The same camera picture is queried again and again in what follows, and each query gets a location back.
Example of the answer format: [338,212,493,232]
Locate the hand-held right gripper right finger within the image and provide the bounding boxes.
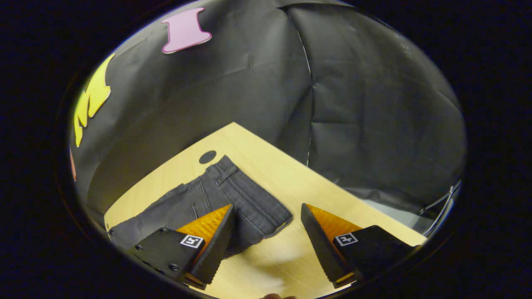
[300,203,416,289]

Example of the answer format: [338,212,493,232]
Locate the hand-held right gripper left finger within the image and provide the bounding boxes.
[125,203,238,290]

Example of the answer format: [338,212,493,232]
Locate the black backdrop cloth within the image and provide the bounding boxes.
[69,0,467,233]

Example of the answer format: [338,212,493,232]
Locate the dark grey jeans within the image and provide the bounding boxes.
[108,155,293,260]

